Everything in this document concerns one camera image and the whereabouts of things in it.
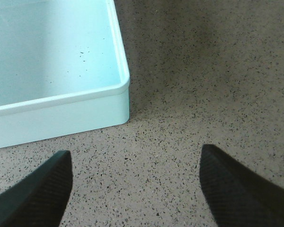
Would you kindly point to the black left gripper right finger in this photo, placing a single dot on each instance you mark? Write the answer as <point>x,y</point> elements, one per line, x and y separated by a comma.
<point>237,196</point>

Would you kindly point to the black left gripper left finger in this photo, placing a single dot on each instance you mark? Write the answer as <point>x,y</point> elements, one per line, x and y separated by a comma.
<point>40,199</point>

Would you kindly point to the light blue storage box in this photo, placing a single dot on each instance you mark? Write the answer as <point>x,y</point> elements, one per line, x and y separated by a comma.
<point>63,69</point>

